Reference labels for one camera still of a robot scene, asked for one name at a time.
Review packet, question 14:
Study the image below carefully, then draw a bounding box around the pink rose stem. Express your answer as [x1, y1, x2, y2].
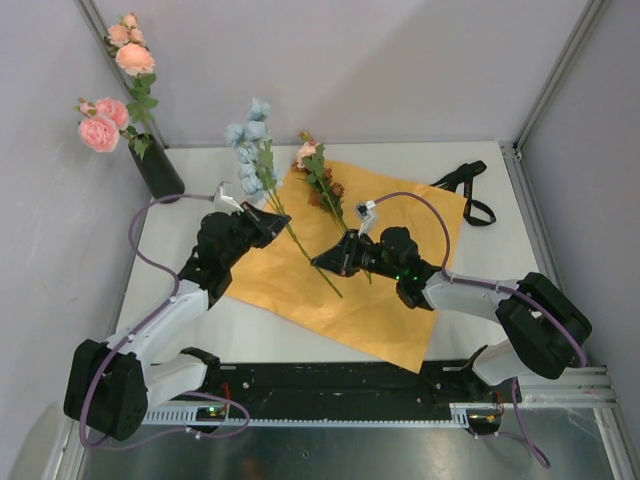
[74, 97, 152, 158]

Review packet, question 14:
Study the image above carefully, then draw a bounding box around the black ribbon gold lettering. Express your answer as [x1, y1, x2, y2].
[431, 160, 497, 227]

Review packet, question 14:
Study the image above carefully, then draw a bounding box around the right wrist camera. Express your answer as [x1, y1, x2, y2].
[354, 200, 378, 237]

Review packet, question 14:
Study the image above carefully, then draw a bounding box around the right aluminium frame post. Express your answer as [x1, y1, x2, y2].
[512, 0, 610, 152]

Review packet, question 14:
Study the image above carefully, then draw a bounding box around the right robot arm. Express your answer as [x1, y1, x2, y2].
[311, 227, 592, 401]

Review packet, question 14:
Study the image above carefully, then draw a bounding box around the black cylindrical vase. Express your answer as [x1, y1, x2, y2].
[128, 134, 185, 204]

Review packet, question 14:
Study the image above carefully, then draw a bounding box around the peach rose stem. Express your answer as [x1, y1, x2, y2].
[104, 12, 158, 134]

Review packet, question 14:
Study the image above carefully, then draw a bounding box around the grey slotted cable duct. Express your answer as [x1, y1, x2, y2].
[142, 401, 505, 428]

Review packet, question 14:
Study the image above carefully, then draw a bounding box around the brown dried flower stem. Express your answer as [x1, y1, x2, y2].
[305, 167, 374, 286]

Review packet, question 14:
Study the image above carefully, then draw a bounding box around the orange wrapping paper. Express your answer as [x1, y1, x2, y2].
[227, 161, 465, 372]

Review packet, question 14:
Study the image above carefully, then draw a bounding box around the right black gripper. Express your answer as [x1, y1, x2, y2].
[312, 229, 401, 281]

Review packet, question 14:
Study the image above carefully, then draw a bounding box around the light pink carnation stem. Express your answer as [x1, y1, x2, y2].
[292, 131, 332, 193]

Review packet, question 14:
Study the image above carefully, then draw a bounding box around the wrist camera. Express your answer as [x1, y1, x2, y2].
[213, 181, 243, 215]
[354, 200, 378, 237]

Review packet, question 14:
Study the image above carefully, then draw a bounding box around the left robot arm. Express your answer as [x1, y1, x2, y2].
[63, 203, 291, 441]

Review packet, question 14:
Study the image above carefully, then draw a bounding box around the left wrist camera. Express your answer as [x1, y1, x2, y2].
[213, 181, 243, 215]

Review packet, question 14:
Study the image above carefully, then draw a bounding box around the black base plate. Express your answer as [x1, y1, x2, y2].
[213, 360, 522, 413]

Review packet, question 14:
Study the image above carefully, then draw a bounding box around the blue flower stem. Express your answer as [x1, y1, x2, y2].
[223, 96, 345, 300]

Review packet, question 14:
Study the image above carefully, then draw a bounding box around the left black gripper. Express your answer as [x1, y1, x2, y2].
[221, 201, 289, 268]

